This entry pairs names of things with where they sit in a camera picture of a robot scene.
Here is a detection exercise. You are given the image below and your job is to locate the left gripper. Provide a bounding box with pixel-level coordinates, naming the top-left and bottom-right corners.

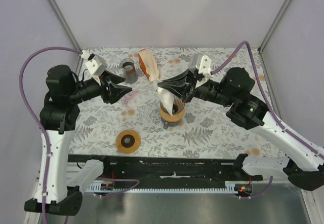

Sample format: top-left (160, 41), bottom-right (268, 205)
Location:
top-left (68, 69), bottom-right (132, 104)

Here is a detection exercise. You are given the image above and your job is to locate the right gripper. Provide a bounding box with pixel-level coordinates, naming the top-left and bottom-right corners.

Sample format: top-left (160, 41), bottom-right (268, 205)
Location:
top-left (158, 68), bottom-right (235, 107)

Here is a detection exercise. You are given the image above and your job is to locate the white paper coffee filter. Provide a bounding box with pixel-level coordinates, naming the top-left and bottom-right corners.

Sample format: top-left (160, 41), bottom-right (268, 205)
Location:
top-left (157, 87), bottom-right (174, 116)

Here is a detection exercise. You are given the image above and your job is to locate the ribbed glass dripper cone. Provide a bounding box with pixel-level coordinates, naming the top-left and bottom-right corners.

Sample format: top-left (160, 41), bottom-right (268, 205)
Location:
top-left (160, 97), bottom-right (185, 116)

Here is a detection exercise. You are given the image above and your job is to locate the wooden dripper ring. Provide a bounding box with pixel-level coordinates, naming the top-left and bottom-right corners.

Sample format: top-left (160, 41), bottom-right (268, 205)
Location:
top-left (158, 107), bottom-right (186, 122)
top-left (115, 129), bottom-right (141, 155)

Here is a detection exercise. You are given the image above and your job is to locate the glass coffee server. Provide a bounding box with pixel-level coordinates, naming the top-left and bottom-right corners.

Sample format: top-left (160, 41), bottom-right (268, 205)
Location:
top-left (161, 118), bottom-right (182, 130)

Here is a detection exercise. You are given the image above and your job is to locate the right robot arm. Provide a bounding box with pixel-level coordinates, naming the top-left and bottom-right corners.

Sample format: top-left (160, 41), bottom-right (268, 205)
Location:
top-left (157, 67), bottom-right (323, 191)

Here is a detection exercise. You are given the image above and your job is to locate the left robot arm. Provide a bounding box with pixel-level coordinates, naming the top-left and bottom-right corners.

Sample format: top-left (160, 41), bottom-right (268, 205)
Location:
top-left (24, 65), bottom-right (132, 216)

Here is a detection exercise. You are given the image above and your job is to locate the glass carafe brown band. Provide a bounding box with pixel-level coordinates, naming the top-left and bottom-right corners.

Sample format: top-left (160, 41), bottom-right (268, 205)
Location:
top-left (119, 58), bottom-right (138, 84)

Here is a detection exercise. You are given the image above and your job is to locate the floral table mat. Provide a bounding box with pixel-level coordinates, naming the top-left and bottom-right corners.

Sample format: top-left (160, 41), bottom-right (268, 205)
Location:
top-left (69, 48), bottom-right (283, 159)

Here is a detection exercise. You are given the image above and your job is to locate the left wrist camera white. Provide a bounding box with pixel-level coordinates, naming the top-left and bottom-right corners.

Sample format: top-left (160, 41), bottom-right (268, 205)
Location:
top-left (80, 50), bottom-right (107, 78)

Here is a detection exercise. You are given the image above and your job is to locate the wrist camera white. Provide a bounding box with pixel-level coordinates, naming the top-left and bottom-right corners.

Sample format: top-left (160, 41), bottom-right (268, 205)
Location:
top-left (188, 53), bottom-right (213, 79)
top-left (80, 50), bottom-right (107, 78)

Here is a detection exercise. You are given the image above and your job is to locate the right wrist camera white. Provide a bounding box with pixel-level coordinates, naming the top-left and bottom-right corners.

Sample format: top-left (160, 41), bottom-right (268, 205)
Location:
top-left (188, 53), bottom-right (213, 79)

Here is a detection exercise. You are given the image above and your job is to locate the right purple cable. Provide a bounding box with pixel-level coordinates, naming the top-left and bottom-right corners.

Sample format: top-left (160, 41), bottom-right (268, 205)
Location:
top-left (210, 41), bottom-right (324, 200)

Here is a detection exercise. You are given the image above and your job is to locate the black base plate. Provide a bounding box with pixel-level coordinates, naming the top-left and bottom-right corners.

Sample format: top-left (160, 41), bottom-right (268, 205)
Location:
top-left (68, 155), bottom-right (263, 181)

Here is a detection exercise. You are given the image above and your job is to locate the white cable duct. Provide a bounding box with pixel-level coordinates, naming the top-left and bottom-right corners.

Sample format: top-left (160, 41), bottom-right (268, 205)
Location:
top-left (86, 182), bottom-right (251, 195)

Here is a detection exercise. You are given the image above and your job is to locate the aluminium frame rail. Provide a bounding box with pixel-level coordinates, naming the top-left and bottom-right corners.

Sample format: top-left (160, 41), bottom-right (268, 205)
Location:
top-left (35, 0), bottom-right (84, 57)

